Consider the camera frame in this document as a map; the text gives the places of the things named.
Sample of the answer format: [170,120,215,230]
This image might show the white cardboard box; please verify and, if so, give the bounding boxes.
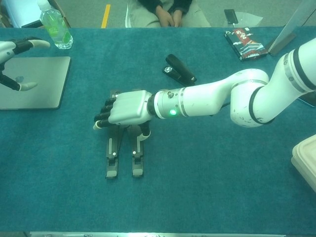
[0,0,72,29]

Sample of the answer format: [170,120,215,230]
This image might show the beige food container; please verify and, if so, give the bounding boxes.
[290,134,316,193]

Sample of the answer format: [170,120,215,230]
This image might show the black stapler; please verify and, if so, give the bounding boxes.
[162,54,198,86]

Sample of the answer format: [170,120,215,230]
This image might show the blue table cloth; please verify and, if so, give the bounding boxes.
[0,26,316,233]

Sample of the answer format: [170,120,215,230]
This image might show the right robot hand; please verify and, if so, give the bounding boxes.
[92,90,153,142]

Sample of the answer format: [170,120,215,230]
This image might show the silver laptop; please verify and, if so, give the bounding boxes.
[0,56,72,111]

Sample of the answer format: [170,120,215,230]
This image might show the seated person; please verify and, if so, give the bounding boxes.
[132,0,212,28]

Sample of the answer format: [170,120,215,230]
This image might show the aluminium frame rail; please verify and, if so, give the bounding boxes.
[29,231,289,237]

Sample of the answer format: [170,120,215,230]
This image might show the clear bottle with green label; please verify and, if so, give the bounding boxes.
[37,0,74,50]

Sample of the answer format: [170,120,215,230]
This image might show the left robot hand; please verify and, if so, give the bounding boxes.
[0,37,51,92]

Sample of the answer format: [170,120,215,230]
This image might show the black folding laptop stand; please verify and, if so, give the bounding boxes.
[105,88,151,179]

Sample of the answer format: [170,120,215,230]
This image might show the dark printed palace box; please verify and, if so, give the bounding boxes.
[224,27,269,62]

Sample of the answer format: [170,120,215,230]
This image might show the black smartphone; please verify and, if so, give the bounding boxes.
[224,9,239,25]

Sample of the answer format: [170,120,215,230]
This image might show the white chair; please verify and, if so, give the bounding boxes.
[125,0,141,28]

